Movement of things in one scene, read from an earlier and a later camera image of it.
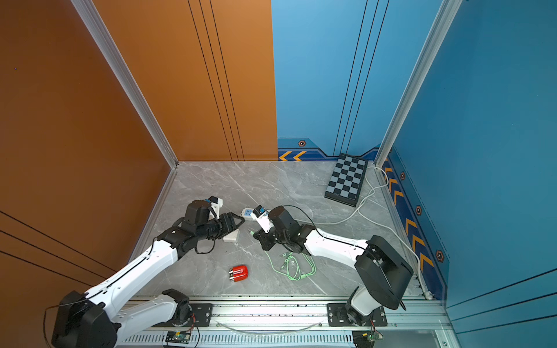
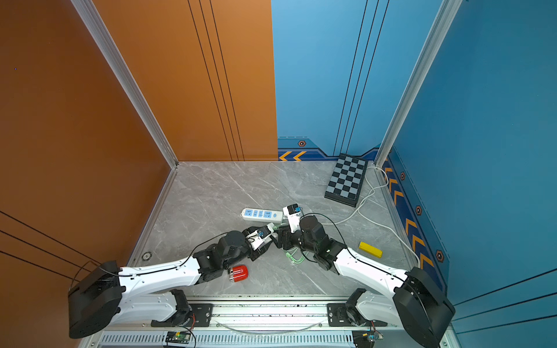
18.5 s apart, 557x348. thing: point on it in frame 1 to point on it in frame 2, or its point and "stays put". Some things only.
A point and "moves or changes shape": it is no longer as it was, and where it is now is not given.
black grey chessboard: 347,179 stays put
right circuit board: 365,338 stays put
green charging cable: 290,256 moves or changes shape
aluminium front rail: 297,322 stays put
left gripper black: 228,229 to 258,251
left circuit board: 178,337 stays put
